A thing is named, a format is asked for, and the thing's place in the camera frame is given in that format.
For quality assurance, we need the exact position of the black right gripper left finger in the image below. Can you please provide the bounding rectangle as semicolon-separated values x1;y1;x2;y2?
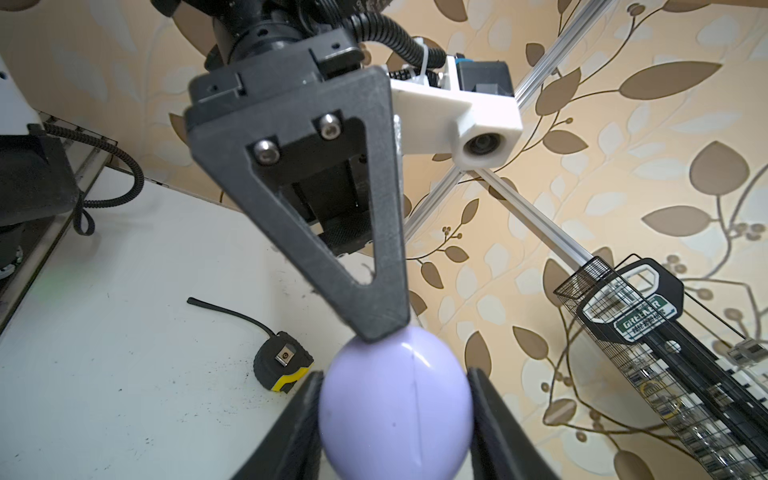
232;372;324;480

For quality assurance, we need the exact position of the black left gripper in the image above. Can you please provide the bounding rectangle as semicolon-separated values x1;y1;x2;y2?
185;30;409;342

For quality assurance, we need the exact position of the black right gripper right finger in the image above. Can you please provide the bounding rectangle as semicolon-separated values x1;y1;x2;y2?
467;367;558;480

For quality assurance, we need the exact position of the purple round disc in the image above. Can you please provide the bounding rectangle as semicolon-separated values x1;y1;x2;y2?
319;325;473;479

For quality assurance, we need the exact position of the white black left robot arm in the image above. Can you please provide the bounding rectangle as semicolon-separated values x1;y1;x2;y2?
184;1;447;342

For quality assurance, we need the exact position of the black yellow tape measure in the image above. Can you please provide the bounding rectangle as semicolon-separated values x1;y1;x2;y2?
253;331;314;394

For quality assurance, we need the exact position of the black socket set rail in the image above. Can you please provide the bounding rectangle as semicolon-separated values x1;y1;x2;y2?
555;256;767;443

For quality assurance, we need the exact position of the wire basket with socket set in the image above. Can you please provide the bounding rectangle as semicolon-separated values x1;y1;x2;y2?
554;256;767;479

